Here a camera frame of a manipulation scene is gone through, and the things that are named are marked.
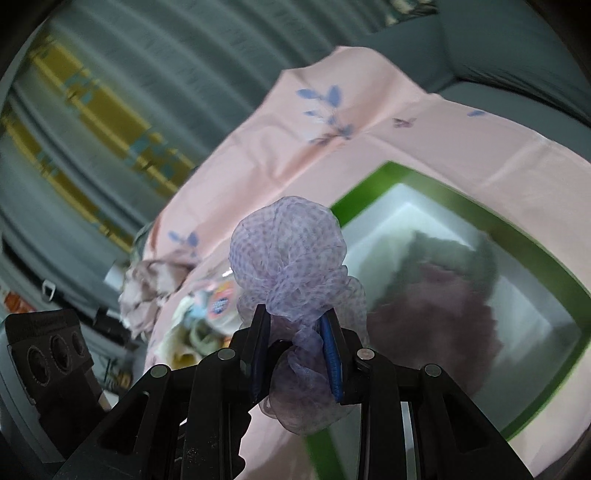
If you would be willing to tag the green storage box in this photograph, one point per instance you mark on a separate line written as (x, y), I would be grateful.
(531, 249)

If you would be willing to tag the dark grey fluffy cloth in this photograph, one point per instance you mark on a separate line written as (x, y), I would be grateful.
(457, 258)

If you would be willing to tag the beige clothes pile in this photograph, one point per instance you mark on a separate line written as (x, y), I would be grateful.
(147, 290)

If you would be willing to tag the grey curtain with yellow print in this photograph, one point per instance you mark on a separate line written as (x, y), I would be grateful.
(138, 55)

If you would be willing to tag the grey blue sofa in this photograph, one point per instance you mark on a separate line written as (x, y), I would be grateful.
(498, 50)

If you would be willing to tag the pink printed bedsheet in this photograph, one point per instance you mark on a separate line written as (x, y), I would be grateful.
(415, 138)

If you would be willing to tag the floral printed cushion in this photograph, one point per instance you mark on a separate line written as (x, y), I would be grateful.
(408, 8)

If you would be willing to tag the purple mesh scrunchie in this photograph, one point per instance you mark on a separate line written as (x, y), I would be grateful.
(286, 249)

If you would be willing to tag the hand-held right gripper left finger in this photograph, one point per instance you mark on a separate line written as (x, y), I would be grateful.
(258, 355)

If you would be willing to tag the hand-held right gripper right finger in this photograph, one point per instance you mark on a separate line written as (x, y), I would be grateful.
(331, 360)

